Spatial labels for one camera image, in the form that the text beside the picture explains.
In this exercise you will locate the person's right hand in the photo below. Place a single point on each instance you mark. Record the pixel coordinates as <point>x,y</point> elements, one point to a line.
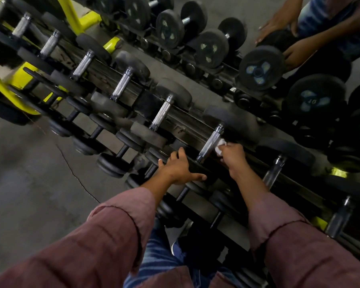
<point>235,160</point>

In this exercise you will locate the person's left hand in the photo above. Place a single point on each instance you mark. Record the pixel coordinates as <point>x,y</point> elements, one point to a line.
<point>180,172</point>

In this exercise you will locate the white cleaning cloth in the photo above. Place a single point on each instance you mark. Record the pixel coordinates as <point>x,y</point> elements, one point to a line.
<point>220,145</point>

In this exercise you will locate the black yellow dumbbell rack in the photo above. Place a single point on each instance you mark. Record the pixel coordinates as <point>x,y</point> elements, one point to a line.
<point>144,101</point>

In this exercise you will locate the person's right forearm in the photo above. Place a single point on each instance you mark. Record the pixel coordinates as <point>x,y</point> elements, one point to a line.
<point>312,257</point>

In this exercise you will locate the person's left forearm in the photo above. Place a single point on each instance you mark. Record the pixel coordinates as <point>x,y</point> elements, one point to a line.
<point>102,245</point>

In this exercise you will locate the person's blue jeans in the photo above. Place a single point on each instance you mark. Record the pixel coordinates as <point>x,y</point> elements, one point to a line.
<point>156,257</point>

